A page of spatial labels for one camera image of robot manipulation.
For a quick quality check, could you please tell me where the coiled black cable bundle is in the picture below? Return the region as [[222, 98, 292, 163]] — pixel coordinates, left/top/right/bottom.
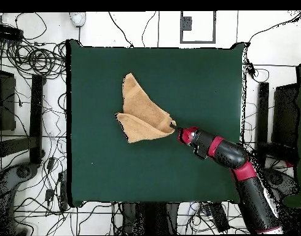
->
[[5, 41, 67, 80]]

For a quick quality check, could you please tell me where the grey swivel chair base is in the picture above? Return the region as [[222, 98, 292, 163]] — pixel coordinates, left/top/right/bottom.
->
[[262, 168, 300, 197], [0, 162, 40, 199]]

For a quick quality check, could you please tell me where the person's white shoe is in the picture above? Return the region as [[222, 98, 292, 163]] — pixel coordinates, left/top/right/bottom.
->
[[69, 12, 87, 28]]

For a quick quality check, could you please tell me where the black metal stand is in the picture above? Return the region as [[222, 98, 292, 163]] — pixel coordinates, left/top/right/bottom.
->
[[254, 82, 300, 170], [0, 68, 46, 165]]

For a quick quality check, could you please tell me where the black power strip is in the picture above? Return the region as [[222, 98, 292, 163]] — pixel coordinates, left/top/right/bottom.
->
[[208, 202, 230, 233]]

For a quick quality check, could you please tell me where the black network switch box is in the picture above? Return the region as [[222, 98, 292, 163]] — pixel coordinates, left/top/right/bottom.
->
[[0, 23, 24, 42]]

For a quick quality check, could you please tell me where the grey square floor frame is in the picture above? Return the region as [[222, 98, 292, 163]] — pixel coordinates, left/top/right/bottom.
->
[[179, 10, 217, 44]]

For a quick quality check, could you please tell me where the tan terry towel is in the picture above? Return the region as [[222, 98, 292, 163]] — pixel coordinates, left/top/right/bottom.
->
[[114, 73, 178, 144]]

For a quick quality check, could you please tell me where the black power adapter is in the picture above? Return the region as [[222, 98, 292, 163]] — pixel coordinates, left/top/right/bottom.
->
[[247, 62, 257, 77]]

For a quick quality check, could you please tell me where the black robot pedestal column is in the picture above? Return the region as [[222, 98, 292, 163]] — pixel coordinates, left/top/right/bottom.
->
[[120, 202, 179, 235]]

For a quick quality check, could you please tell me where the thin black floor cable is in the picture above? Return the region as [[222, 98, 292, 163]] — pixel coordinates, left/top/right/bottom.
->
[[107, 11, 135, 48]]

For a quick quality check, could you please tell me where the dark green table cloth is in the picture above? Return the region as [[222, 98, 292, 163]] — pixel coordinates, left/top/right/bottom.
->
[[66, 39, 247, 208]]

